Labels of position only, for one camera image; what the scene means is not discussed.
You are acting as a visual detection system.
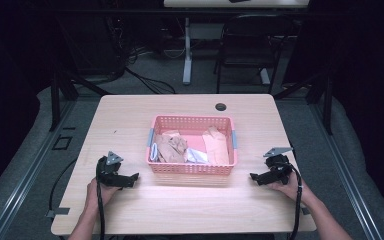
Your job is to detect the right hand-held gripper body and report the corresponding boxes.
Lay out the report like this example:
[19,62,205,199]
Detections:
[262,146,295,186]

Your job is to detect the peach orange cloth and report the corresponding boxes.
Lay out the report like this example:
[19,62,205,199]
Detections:
[201,125,231,166]

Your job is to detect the pink plastic basket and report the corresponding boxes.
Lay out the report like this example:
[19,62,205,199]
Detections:
[145,114,239,176]

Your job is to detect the black floor cables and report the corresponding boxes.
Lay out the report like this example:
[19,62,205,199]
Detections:
[123,65,177,95]

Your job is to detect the black folding chair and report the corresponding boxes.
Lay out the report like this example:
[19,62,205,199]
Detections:
[213,13,295,95]

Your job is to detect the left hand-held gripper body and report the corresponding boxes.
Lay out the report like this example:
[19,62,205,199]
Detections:
[95,150,132,188]

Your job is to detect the white blue-edged cloth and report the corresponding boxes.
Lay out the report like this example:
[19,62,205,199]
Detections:
[149,142,160,163]

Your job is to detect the grey tape strip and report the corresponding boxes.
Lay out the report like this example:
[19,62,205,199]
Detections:
[45,206,71,220]

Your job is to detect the person's right hand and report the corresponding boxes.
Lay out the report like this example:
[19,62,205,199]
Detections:
[267,171,311,205]

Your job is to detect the person's left hand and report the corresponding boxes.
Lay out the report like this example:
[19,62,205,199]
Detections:
[85,177,122,214]

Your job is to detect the white desk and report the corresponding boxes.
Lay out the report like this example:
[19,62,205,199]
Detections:
[163,0,311,86]

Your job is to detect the tan brown cloth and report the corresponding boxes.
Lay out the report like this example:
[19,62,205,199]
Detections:
[153,131,189,164]

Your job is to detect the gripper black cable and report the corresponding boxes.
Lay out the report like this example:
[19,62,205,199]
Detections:
[286,161,304,240]
[95,159,107,240]

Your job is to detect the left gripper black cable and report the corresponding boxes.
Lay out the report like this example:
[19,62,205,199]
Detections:
[95,159,107,240]

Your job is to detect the black metal frame stand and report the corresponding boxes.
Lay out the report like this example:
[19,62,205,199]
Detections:
[47,65,112,133]
[273,65,335,136]

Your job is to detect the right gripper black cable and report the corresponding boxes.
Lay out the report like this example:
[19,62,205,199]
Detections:
[286,161,304,240]

